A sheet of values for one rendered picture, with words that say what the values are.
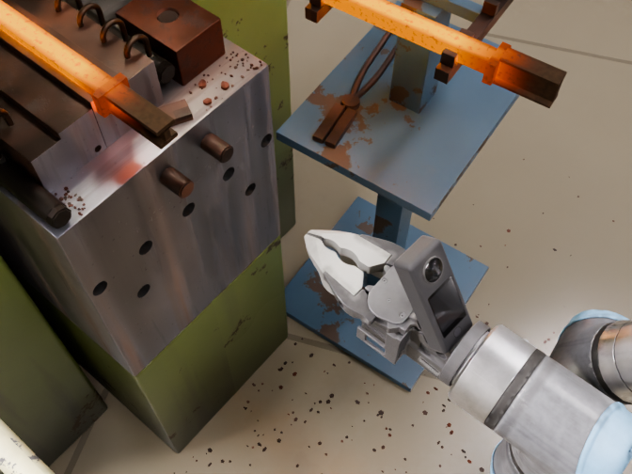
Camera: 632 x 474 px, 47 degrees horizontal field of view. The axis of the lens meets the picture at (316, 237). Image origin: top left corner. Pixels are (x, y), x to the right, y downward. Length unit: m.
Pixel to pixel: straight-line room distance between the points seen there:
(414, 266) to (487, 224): 1.38
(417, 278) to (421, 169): 0.55
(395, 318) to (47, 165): 0.46
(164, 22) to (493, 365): 0.63
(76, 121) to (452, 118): 0.64
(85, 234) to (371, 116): 0.55
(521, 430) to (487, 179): 1.47
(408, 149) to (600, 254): 0.95
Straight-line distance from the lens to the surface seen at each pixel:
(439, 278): 0.69
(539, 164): 2.20
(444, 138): 1.26
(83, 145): 0.96
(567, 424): 0.71
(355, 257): 0.77
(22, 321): 1.36
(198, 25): 1.03
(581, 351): 0.86
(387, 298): 0.73
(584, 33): 2.62
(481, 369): 0.71
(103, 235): 0.99
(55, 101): 0.96
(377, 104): 1.29
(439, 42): 1.01
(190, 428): 1.69
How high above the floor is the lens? 1.66
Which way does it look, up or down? 58 degrees down
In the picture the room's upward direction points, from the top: straight up
